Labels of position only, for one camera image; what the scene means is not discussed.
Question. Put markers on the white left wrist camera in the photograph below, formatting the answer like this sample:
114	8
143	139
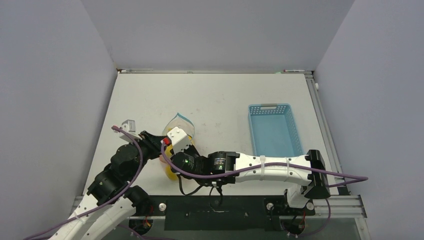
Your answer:
129	126

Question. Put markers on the aluminium front frame rail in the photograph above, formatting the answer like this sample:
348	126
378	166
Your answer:
341	206

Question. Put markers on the yellow lemon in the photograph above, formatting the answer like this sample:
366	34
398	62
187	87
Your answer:
168	170

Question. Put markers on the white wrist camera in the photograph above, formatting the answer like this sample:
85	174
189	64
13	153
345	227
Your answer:
129	126
180	140

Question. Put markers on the clear zip top bag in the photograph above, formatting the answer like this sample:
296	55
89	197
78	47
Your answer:
182	122

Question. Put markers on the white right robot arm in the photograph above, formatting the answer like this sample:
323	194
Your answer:
305	174

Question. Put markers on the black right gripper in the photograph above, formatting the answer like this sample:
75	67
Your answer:
190	149

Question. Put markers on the aluminium right frame rail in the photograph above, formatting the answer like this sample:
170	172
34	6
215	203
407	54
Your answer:
322	120

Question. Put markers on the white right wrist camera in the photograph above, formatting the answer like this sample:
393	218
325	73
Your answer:
180	140

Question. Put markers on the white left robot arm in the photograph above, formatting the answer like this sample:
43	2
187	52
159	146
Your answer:
89	221

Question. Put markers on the aluminium frame rail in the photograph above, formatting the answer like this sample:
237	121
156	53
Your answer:
341	206
322	120

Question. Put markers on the light blue plastic basket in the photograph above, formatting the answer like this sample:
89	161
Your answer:
273	130

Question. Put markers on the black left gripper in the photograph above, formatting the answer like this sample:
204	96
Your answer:
153	142

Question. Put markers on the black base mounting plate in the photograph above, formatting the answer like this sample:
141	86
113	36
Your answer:
214	213

